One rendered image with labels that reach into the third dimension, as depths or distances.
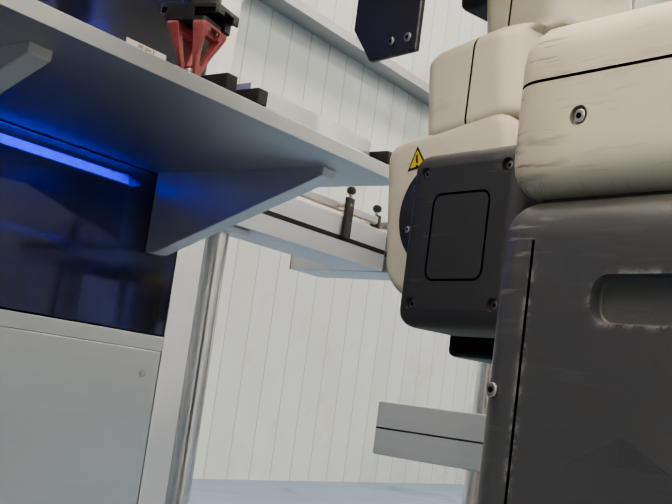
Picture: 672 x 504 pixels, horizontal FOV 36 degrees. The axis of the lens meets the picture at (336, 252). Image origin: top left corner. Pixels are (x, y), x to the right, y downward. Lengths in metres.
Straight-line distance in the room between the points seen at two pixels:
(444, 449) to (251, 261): 3.91
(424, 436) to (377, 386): 4.97
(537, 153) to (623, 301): 0.12
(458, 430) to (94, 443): 0.90
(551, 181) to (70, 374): 1.03
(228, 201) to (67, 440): 0.43
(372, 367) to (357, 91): 1.90
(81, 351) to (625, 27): 1.10
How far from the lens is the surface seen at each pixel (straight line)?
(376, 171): 1.44
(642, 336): 0.61
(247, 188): 1.53
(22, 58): 1.12
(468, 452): 2.22
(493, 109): 0.95
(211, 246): 1.98
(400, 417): 2.32
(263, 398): 6.23
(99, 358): 1.61
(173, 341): 1.71
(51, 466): 1.58
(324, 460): 6.82
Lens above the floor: 0.54
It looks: 8 degrees up
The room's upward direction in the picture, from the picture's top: 8 degrees clockwise
